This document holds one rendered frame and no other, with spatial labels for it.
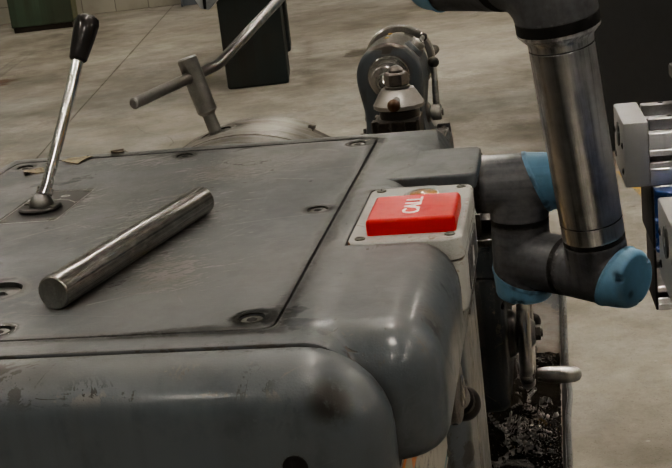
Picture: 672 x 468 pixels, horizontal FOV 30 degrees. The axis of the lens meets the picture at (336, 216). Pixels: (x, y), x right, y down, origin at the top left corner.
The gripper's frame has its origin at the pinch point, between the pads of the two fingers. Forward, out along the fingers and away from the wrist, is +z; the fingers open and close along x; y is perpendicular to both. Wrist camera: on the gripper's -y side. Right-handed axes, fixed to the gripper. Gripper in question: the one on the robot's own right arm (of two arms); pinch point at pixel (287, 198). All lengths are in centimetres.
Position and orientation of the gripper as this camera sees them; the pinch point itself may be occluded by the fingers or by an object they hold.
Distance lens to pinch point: 164.1
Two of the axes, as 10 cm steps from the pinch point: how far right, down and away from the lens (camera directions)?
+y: 1.6, -2.7, 9.5
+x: -1.0, -9.6, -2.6
